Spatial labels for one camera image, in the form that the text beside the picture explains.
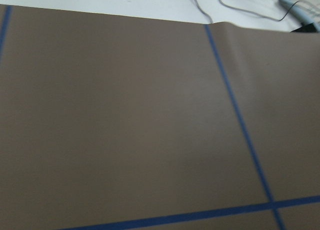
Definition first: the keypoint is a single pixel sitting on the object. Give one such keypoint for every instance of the blue teach pendant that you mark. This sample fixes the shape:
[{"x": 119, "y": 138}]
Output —
[{"x": 306, "y": 12}]

